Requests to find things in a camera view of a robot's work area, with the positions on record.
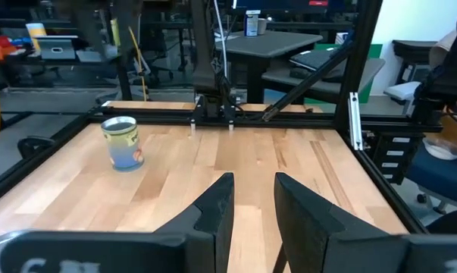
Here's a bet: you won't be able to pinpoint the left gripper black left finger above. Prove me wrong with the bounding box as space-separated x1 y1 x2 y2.
154 172 236 273

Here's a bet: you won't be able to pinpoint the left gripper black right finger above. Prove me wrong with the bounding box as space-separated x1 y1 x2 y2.
274 172 407 273

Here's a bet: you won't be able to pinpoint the tall peaches label can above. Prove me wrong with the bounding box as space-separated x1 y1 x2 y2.
101 116 145 172

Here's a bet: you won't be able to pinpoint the black drawer unit white labels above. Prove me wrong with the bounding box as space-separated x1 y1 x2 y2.
371 132 418 187

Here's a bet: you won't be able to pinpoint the dark gray lower desk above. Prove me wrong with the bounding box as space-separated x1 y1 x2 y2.
261 47 387 105

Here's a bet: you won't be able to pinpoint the dark gray desk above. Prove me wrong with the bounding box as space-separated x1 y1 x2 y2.
261 47 387 105
216 30 324 103

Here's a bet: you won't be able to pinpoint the blue office chair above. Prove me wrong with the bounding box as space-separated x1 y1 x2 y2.
405 143 457 213

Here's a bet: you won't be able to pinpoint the dark gray desk top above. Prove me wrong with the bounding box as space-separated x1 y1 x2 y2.
216 30 324 103

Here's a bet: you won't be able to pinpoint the black chair base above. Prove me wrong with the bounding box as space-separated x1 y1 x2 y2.
17 136 57 159

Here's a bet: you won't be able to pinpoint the blue white carton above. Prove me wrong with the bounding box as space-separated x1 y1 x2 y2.
244 10 261 38

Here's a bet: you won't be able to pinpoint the gray storage bin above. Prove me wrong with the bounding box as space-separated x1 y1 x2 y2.
36 36 80 61

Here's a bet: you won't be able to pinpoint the black table frame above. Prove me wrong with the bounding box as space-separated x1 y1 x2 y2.
0 0 443 234

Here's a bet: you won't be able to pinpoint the silver aluminium bracket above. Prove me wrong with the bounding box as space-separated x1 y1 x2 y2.
347 92 365 152

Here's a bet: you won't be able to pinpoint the thick white cable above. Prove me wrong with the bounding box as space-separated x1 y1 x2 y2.
212 0 229 77

